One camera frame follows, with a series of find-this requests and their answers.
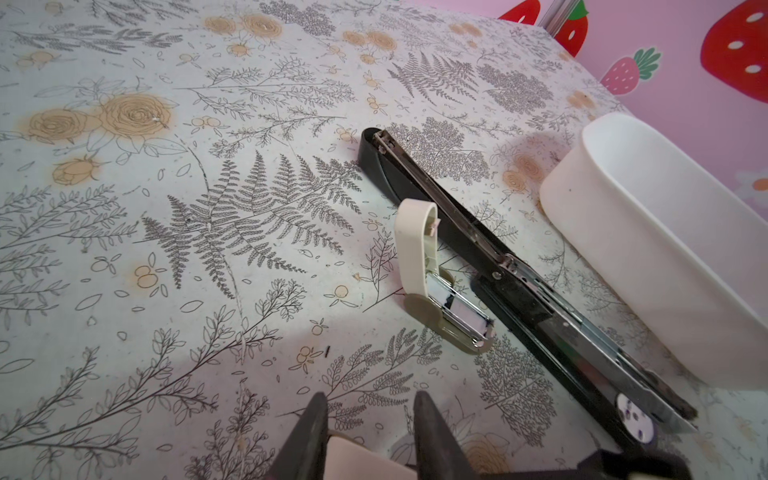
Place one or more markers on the beige eraser block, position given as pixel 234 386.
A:
pixel 347 460

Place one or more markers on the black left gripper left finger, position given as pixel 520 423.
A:
pixel 303 455

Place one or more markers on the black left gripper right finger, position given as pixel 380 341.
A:
pixel 438 454

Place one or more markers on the white plastic tray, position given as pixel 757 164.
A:
pixel 681 250

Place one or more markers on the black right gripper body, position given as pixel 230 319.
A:
pixel 640 464

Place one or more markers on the aluminium corner post right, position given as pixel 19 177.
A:
pixel 555 16

